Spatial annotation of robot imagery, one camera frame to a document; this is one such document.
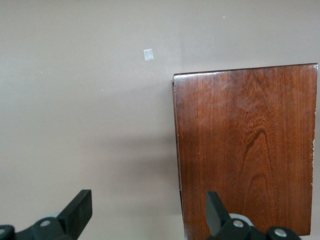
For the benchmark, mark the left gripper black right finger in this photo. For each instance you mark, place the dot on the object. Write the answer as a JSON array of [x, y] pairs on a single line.
[[217, 217]]

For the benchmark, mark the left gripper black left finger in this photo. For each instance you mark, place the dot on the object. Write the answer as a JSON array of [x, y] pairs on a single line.
[[75, 215]]

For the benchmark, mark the dark brown wooden cabinet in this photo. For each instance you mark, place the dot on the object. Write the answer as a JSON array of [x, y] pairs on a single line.
[[237, 137]]

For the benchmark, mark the small square tape patch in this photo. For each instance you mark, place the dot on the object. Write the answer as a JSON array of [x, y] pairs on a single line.
[[148, 55]]

